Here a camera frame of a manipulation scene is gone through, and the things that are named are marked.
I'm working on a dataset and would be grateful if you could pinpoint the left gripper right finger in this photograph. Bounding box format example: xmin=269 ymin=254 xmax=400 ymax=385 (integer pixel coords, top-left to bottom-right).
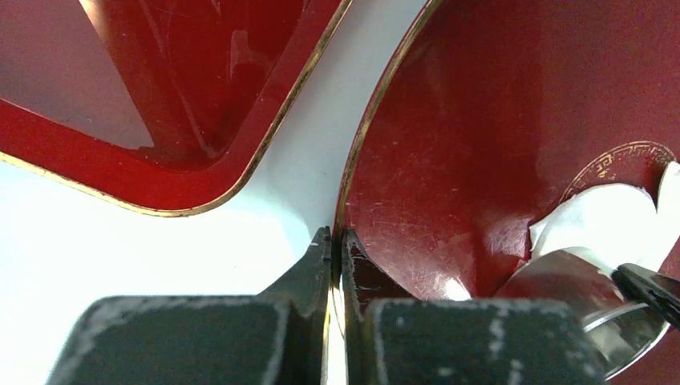
xmin=339 ymin=229 xmax=605 ymax=384

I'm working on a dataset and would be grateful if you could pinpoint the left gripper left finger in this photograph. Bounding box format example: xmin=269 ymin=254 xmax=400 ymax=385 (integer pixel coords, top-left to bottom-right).
xmin=47 ymin=227 xmax=332 ymax=384

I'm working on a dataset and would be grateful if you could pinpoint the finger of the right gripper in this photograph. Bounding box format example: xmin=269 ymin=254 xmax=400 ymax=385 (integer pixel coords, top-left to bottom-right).
xmin=611 ymin=263 xmax=679 ymax=330

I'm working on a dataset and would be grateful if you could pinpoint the small metal cup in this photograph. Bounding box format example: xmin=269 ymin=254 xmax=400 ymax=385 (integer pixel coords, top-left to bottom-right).
xmin=495 ymin=250 xmax=670 ymax=380

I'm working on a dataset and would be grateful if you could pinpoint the round red plate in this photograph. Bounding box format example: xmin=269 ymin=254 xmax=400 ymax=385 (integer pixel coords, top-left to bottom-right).
xmin=331 ymin=0 xmax=680 ymax=385

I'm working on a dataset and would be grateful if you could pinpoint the white dough ball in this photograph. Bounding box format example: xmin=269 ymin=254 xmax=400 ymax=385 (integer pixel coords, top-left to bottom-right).
xmin=529 ymin=161 xmax=679 ymax=274

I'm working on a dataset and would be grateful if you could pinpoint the rectangular red tray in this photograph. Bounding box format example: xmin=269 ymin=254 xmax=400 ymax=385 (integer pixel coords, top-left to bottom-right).
xmin=1 ymin=1 xmax=350 ymax=217

